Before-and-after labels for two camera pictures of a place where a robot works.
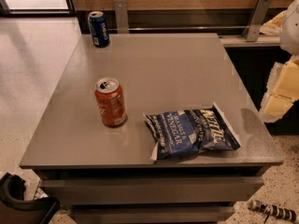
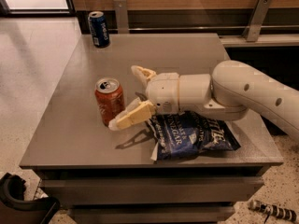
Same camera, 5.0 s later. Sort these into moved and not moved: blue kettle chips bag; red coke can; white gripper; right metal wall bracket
Moved: white gripper
Not moved: blue kettle chips bag; red coke can; right metal wall bracket
